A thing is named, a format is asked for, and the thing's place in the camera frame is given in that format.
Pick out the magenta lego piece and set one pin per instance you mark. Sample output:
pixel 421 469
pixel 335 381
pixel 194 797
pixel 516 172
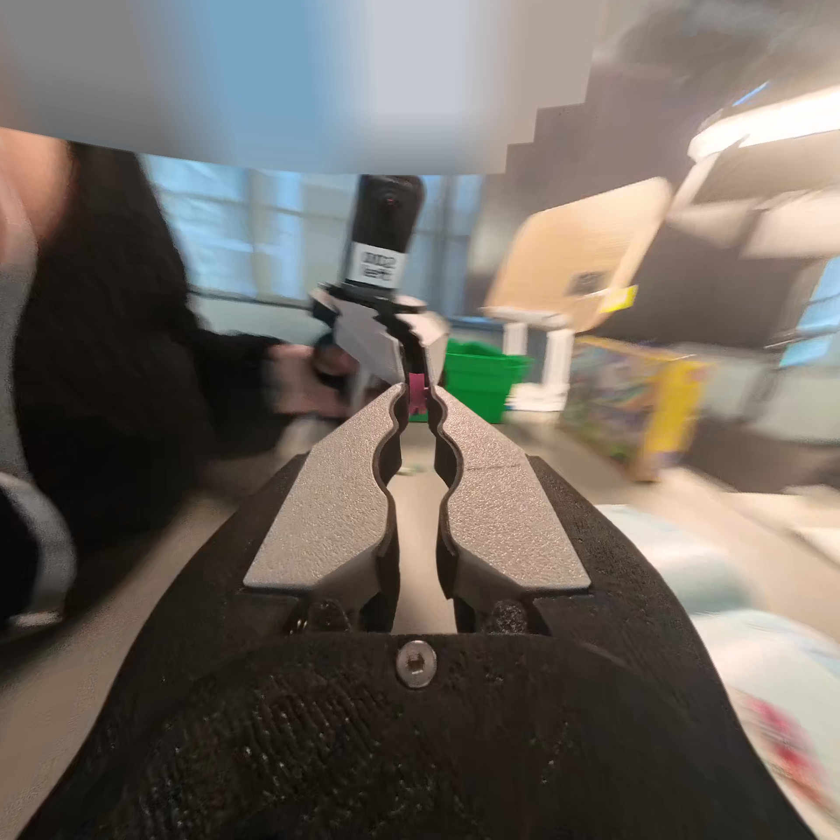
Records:
pixel 417 397

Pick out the person's left hand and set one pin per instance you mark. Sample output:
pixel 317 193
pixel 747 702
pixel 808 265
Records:
pixel 308 380

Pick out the ceiling light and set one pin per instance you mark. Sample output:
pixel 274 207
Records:
pixel 768 124

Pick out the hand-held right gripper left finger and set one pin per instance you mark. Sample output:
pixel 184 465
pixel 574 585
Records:
pixel 321 518

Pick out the cardboard box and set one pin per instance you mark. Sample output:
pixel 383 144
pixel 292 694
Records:
pixel 577 256

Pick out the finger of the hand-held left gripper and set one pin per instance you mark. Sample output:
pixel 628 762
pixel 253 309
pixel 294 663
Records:
pixel 434 348
pixel 371 341

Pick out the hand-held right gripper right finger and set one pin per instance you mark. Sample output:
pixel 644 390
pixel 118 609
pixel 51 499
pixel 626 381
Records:
pixel 512 525

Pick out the green plastic bin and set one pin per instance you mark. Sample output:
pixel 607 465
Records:
pixel 482 384

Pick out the person's torso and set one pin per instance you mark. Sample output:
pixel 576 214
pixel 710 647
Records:
pixel 13 367

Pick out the yellow lego box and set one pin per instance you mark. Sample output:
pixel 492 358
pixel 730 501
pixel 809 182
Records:
pixel 630 407

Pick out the white stand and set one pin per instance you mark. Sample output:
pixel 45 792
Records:
pixel 544 367

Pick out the open instruction booklet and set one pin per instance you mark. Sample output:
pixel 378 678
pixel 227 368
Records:
pixel 774 722

